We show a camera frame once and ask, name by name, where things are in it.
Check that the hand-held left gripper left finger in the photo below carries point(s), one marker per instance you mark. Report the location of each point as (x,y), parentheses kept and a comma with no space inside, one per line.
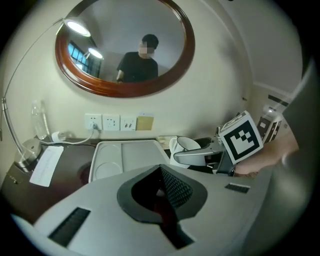
(100,200)

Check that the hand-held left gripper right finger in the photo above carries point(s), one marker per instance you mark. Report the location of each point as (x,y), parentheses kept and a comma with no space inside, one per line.
(225,200)

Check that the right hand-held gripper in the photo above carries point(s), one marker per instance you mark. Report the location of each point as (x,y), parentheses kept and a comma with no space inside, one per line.
(240,140)

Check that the white cup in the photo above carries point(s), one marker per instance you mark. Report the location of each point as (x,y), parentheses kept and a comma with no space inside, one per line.
(180,146)

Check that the white rectangular tray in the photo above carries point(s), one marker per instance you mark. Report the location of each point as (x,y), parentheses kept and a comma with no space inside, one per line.
(140,155)

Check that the person's right forearm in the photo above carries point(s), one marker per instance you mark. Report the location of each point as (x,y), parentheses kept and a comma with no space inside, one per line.
(270,155)

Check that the dark wooden desk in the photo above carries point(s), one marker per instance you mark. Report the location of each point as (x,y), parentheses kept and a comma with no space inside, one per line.
(72,160)

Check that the white notepad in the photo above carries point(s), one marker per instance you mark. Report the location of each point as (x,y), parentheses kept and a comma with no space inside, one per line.
(47,165)

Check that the silver desk lamp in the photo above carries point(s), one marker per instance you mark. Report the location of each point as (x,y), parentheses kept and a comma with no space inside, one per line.
(27,155)

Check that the oval wooden framed mirror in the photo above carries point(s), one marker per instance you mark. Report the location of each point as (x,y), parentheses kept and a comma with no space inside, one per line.
(125,91)

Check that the clear water bottle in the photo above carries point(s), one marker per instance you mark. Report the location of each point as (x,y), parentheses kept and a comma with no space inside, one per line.
(40,122)

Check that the white wall socket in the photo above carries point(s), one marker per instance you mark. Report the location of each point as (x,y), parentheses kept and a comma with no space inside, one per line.
(128,122)
(93,118)
(111,122)

